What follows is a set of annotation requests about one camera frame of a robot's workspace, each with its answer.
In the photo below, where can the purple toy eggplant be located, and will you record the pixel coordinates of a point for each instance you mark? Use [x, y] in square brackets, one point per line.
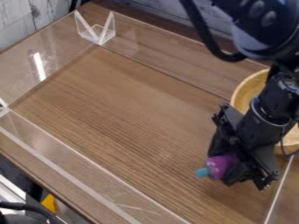
[217, 166]

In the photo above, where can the brown wooden bowl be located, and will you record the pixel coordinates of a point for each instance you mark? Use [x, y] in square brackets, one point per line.
[249, 88]

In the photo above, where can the yellow label on device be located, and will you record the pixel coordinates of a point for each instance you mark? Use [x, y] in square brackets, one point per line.
[50, 203]

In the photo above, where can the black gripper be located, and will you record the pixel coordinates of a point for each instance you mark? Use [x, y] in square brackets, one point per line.
[250, 135]

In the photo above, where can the clear acrylic tray wall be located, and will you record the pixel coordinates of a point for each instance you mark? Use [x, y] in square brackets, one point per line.
[98, 157]

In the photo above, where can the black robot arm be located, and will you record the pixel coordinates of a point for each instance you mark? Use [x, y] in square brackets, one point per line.
[266, 35]

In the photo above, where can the clear acrylic corner bracket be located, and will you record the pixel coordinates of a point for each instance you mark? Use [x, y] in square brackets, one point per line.
[98, 34]

